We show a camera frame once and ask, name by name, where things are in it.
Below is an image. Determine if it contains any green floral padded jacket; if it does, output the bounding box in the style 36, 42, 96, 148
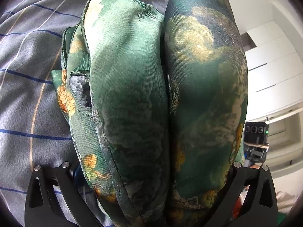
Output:
52, 0, 248, 226

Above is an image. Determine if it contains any white wardrobe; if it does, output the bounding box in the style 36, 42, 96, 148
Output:
239, 2, 303, 183

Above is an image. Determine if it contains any blue grey checked bedsheet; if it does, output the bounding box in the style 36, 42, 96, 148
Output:
1, 0, 168, 224

